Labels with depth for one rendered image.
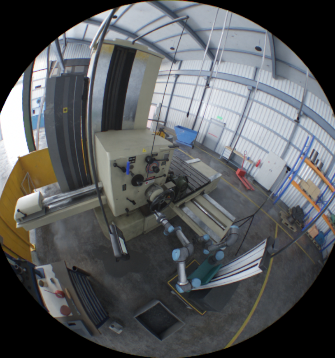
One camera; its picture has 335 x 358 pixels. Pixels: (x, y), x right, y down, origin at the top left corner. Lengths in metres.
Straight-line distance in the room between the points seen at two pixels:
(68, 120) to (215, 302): 2.70
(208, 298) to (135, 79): 2.78
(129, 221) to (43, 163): 2.80
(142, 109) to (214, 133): 7.57
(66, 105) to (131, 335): 3.21
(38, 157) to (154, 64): 3.26
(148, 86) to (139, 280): 2.98
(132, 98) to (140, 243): 2.46
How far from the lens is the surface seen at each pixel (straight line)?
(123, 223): 2.03
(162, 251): 2.52
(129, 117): 1.67
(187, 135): 7.60
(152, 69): 1.80
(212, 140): 9.01
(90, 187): 1.56
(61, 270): 1.63
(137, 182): 1.21
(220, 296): 1.83
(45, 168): 3.79
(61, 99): 1.50
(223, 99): 9.15
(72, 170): 1.75
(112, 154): 1.03
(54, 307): 1.71
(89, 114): 0.61
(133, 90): 1.64
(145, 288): 2.35
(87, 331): 1.52
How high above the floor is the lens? 2.34
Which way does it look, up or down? 35 degrees down
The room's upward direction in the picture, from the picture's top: 16 degrees clockwise
